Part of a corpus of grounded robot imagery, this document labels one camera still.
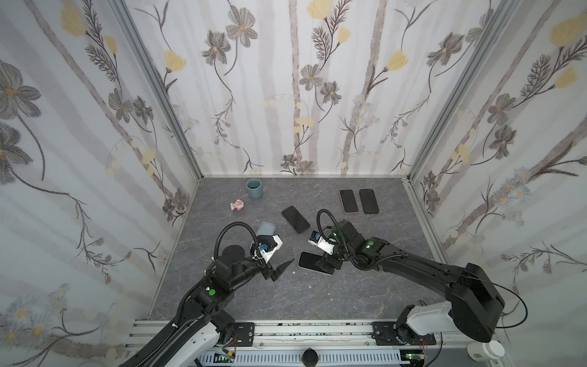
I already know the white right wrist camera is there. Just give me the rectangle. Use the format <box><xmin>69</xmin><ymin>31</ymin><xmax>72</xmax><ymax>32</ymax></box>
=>
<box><xmin>308</xmin><ymin>231</ymin><xmax>335</xmax><ymax>255</ymax></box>

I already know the white cylinder device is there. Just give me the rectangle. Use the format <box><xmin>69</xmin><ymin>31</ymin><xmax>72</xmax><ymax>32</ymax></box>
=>
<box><xmin>466</xmin><ymin>340</ymin><xmax>505</xmax><ymax>362</ymax></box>

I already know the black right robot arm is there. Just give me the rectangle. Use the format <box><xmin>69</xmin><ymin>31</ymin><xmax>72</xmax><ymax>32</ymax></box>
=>
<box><xmin>310</xmin><ymin>220</ymin><xmax>505</xmax><ymax>345</ymax></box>

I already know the blue-edged smartphone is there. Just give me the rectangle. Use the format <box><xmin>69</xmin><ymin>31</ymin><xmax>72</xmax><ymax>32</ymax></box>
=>
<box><xmin>281</xmin><ymin>206</ymin><xmax>310</xmax><ymax>234</ymax></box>

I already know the pink pig figurine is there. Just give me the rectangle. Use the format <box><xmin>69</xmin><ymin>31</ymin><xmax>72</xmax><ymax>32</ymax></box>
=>
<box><xmin>230</xmin><ymin>199</ymin><xmax>245</xmax><ymax>211</ymax></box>

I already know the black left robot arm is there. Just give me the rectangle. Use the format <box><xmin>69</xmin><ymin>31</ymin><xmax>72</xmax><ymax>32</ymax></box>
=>
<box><xmin>122</xmin><ymin>222</ymin><xmax>293</xmax><ymax>366</ymax></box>

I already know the black knob on rail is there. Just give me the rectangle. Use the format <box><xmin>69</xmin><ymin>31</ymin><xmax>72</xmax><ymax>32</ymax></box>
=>
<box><xmin>301</xmin><ymin>348</ymin><xmax>319</xmax><ymax>367</ymax></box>

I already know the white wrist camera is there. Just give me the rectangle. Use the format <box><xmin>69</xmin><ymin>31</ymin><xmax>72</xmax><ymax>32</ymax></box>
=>
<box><xmin>252</xmin><ymin>235</ymin><xmax>283</xmax><ymax>263</ymax></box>
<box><xmin>308</xmin><ymin>231</ymin><xmax>335</xmax><ymax>255</ymax></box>

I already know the black phone case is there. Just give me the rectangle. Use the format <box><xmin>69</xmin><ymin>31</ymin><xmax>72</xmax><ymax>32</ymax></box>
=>
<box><xmin>358</xmin><ymin>188</ymin><xmax>380</xmax><ymax>215</ymax></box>

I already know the light blue phone case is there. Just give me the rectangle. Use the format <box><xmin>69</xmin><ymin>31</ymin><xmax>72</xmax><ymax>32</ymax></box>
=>
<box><xmin>297</xmin><ymin>251</ymin><xmax>335</xmax><ymax>276</ymax></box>

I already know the teal ceramic cup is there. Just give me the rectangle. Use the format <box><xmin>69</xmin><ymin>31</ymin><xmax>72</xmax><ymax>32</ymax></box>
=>
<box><xmin>246</xmin><ymin>178</ymin><xmax>263</xmax><ymax>199</ymax></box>

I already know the purple-edged smartphone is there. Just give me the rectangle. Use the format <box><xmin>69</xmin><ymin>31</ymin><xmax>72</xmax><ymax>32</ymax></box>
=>
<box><xmin>340</xmin><ymin>190</ymin><xmax>359</xmax><ymax>213</ymax></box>

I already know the clear teal phone case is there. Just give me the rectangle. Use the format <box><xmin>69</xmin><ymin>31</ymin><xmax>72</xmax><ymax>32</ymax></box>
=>
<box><xmin>256</xmin><ymin>222</ymin><xmax>277</xmax><ymax>236</ymax></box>

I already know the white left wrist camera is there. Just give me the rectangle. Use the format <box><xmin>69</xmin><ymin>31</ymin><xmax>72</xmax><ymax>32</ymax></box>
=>
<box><xmin>252</xmin><ymin>235</ymin><xmax>283</xmax><ymax>263</ymax></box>

